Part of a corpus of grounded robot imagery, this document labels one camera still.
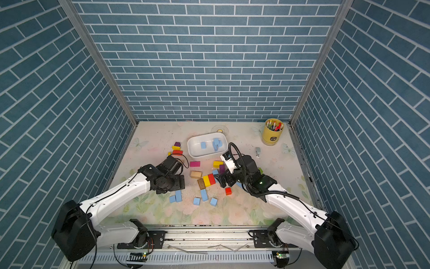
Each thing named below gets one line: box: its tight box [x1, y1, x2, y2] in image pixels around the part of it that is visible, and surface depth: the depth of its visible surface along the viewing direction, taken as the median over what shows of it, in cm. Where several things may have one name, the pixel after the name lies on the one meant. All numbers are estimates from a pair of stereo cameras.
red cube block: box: [225, 187, 232, 196], surface depth 88 cm
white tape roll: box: [211, 124, 229, 134], surface depth 118 cm
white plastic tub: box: [187, 132, 229, 160], surface depth 108 cm
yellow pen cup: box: [262, 118, 284, 147], surface depth 104 cm
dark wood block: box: [197, 177, 207, 190], surface depth 92 cm
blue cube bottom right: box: [209, 197, 218, 207], surface depth 84 cm
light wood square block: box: [190, 170, 203, 179], surface depth 95 cm
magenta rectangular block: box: [189, 161, 201, 168], surface depth 100 cm
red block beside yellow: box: [207, 173, 217, 185], surface depth 93 cm
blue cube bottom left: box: [193, 197, 201, 206], surface depth 84 cm
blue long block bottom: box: [200, 188, 208, 202], surface depth 88 cm
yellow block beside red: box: [202, 174, 211, 188], surface depth 93 cm
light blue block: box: [212, 137, 223, 152], surface depth 107 cm
